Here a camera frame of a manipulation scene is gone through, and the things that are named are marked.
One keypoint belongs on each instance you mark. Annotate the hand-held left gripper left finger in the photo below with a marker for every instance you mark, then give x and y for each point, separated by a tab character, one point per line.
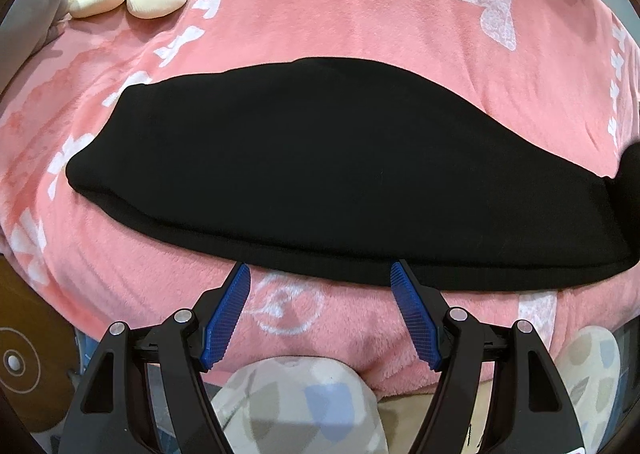
227	319

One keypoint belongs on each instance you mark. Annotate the pink printed blanket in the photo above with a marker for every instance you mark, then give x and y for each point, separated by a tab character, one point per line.
350	9

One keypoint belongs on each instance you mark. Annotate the black pants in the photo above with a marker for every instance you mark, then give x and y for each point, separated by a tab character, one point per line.
325	159

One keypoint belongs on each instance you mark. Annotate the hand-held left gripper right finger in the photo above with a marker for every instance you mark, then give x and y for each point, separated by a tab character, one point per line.
412	314

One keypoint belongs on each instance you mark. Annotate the grey cushion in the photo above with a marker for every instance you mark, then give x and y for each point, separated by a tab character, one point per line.
30	19

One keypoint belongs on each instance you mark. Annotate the brown box with circle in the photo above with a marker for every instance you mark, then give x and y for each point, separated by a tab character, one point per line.
30	314

